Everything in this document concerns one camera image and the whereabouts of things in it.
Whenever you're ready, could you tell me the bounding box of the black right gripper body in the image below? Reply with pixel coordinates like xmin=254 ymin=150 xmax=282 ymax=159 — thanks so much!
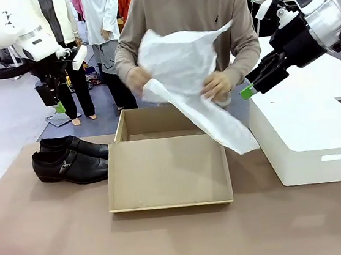
xmin=267 ymin=13 xmax=329 ymax=72

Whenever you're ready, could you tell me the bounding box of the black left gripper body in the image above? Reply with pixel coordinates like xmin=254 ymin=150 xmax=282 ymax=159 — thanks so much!
xmin=37 ymin=58 xmax=67 ymax=87

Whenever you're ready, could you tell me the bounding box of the black leather shoe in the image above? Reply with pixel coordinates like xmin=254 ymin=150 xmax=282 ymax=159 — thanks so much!
xmin=38 ymin=130 xmax=111 ymax=167
xmin=31 ymin=143 xmax=112 ymax=190

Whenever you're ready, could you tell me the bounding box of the white tissue paper sheet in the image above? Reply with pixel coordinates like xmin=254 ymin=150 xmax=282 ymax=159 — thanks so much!
xmin=133 ymin=17 xmax=261 ymax=167

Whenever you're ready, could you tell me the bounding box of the brown cardboard shoe box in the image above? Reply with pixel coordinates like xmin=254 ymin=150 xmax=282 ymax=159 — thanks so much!
xmin=97 ymin=98 xmax=235 ymax=218

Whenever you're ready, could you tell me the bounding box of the person's left forearm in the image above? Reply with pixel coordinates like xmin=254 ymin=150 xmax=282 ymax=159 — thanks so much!
xmin=218 ymin=31 xmax=265 ymax=87

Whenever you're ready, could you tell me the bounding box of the person's right forearm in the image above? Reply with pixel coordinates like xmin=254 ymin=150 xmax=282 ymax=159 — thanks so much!
xmin=112 ymin=37 xmax=151 ymax=85

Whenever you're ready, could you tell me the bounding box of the white box-shaped platform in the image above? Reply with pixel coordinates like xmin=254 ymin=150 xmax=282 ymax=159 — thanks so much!
xmin=238 ymin=28 xmax=341 ymax=191

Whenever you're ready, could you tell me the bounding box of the person's left hand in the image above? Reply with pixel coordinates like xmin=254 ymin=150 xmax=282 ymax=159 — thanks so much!
xmin=198 ymin=70 xmax=236 ymax=104

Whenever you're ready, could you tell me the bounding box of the person's right hand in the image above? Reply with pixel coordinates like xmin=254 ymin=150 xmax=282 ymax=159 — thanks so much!
xmin=123 ymin=65 xmax=155 ymax=96

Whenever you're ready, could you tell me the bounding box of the colourful cloth pile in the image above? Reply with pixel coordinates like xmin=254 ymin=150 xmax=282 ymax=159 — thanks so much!
xmin=65 ymin=64 xmax=104 ymax=94

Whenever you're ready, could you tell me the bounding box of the pink hanging garment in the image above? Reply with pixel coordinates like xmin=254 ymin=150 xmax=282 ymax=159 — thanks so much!
xmin=71 ymin=0 xmax=86 ymax=22

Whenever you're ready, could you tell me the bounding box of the mannequin in white shirt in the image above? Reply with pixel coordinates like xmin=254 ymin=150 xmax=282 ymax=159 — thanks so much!
xmin=81 ymin=0 xmax=140 ymax=114

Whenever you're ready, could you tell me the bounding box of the white label sticker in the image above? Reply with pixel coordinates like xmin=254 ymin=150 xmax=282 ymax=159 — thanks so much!
xmin=320 ymin=153 xmax=341 ymax=163

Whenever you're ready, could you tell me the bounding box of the person in beige sweater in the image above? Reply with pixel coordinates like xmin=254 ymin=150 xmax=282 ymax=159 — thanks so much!
xmin=107 ymin=0 xmax=265 ymax=99

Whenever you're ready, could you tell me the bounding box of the grey mannequin base plate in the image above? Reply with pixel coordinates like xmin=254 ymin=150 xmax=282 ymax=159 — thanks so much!
xmin=44 ymin=111 xmax=83 ymax=129

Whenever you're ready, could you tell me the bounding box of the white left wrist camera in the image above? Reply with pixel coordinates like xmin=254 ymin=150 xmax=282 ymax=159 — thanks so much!
xmin=69 ymin=44 xmax=89 ymax=72

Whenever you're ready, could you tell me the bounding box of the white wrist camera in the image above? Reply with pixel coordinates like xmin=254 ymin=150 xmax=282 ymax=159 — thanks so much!
xmin=253 ymin=0 xmax=275 ymax=20
xmin=69 ymin=44 xmax=89 ymax=72

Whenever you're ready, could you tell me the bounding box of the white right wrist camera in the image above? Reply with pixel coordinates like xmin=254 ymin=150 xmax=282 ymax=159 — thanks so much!
xmin=253 ymin=0 xmax=275 ymax=20

